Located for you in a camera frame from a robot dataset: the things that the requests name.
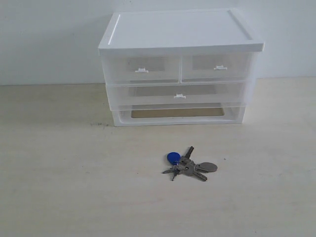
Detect keys with blue fob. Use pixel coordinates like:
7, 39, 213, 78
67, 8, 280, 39
162, 146, 218, 182

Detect white plastic drawer cabinet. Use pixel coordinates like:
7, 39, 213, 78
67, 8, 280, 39
98, 8, 264, 126

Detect clear wide middle drawer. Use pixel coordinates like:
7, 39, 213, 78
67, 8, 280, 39
106, 81, 252, 111

